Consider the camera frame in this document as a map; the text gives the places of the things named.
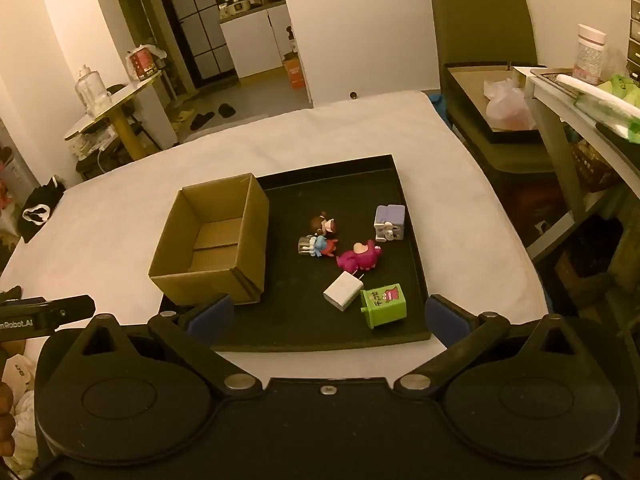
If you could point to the white crumpled plastic bag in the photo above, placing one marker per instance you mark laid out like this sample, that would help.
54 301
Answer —
22 410

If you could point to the grid pane sliding door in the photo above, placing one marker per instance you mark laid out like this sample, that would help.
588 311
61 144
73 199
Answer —
192 15

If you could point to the black shallow box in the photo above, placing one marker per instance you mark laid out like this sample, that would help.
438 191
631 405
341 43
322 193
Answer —
465 105

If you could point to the orange cardboard box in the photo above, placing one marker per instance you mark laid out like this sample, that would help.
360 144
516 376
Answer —
294 72

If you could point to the white shelf table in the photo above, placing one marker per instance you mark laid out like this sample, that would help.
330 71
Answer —
555 125

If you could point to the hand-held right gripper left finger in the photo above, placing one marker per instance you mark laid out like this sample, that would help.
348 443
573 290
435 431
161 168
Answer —
212 317

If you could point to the small drawer unit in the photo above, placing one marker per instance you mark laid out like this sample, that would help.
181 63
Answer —
634 40

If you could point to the round side table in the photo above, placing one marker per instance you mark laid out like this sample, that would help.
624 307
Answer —
117 100

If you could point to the pink plastic bag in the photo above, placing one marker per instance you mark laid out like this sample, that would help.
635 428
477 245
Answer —
507 105

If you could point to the green chair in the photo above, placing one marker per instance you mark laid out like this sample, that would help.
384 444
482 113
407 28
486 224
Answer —
480 25

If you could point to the black shallow tray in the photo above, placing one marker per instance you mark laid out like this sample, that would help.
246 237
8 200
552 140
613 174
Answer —
300 310

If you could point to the brown cardboard box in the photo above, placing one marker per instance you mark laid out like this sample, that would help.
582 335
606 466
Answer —
255 230

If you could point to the red package in plastic bag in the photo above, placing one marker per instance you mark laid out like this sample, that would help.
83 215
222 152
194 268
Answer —
142 62

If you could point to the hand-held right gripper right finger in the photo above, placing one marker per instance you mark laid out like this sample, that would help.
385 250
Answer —
444 319

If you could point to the pink bear toy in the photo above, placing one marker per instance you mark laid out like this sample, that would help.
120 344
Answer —
355 259

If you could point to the person's left hand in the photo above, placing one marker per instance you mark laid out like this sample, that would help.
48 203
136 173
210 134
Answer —
5 415

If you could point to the brown haired doll figurine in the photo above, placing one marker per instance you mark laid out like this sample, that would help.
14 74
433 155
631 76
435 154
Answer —
322 227

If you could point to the clear glass jar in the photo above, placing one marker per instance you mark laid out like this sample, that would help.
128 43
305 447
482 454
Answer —
92 91

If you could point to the white charger plug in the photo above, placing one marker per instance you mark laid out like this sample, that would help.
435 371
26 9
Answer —
342 292

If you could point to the white kitchen cabinet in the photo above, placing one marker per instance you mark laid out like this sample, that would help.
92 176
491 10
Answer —
252 40

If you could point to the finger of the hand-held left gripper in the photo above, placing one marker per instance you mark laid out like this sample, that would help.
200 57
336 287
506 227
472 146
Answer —
50 316

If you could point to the black cloth with white print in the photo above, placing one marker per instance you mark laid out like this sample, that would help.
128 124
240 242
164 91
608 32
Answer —
42 210

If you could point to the black slipper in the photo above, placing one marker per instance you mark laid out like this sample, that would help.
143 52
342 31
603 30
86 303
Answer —
228 110
201 120

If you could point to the green packet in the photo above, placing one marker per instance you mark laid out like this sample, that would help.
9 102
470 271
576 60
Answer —
617 105

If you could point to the white pill bottle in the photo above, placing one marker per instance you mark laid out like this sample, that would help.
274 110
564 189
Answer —
590 57

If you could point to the grey block toy figure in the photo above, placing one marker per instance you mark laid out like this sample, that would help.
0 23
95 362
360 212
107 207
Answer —
390 216

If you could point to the green toy bin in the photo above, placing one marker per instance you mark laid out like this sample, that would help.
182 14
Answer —
382 310

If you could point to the wicker basket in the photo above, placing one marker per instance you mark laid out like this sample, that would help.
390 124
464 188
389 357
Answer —
595 167

